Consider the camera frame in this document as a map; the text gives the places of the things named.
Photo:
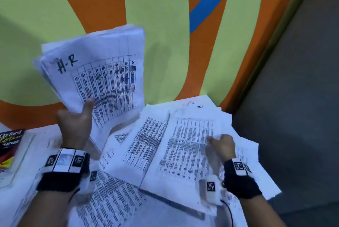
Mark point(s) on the gathered paper stack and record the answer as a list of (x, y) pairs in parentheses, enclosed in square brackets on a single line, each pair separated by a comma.
[(106, 76)]

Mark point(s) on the white wrist camera unit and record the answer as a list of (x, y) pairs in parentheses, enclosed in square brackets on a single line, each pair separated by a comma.
[(88, 184), (212, 189)]

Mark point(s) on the person's left forearm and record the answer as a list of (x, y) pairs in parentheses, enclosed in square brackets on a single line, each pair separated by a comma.
[(45, 211)]

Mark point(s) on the person's left hand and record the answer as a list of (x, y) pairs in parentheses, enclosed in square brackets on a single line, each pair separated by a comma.
[(74, 126)]

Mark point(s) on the single printed paper sheet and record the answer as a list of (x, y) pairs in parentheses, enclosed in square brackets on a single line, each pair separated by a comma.
[(182, 155)]

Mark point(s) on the dark paperback book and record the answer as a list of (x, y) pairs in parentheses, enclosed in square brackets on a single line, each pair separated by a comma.
[(10, 147)]

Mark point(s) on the person's right forearm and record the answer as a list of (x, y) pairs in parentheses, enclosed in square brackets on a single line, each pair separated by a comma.
[(259, 213)]

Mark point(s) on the black wristband with marker tags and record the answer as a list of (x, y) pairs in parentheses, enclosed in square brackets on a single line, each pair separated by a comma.
[(242, 181), (61, 174)]

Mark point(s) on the person's right hand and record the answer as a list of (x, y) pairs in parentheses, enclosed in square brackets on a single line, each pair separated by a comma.
[(225, 147)]

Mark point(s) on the printed sheets spread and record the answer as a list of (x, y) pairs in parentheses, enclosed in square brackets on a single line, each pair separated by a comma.
[(114, 203)]

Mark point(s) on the white book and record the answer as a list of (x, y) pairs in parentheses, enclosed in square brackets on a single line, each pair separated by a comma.
[(21, 171)]

